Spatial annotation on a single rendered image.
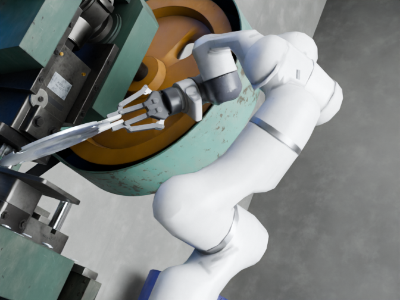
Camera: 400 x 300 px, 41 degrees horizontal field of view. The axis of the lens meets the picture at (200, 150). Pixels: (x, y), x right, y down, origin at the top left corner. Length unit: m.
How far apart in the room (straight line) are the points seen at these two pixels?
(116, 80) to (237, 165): 0.79
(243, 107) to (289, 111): 0.77
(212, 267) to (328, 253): 3.64
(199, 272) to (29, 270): 0.58
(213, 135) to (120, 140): 0.36
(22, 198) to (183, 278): 0.61
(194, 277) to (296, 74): 0.42
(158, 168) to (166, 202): 0.75
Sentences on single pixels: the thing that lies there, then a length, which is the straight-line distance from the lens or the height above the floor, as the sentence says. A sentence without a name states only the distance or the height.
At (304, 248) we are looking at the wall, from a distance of 4.66.
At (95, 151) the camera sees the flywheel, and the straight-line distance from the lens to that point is 1.85.
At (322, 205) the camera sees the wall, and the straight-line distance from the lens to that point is 4.75.
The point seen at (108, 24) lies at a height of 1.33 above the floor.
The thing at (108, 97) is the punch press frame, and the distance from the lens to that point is 1.65.
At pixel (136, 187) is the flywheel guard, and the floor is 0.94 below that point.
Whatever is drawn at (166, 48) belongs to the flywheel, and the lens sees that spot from 1.99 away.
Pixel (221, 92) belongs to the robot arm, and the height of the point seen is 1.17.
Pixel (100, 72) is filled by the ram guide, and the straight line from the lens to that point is 1.63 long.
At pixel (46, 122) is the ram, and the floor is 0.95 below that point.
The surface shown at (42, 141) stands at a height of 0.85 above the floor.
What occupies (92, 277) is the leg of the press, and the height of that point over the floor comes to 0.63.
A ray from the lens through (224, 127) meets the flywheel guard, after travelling 1.68.
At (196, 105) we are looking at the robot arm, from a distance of 1.42.
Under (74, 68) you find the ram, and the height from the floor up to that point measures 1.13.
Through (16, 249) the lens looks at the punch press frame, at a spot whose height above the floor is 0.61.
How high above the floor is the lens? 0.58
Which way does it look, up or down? 18 degrees up
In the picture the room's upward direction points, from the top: 23 degrees clockwise
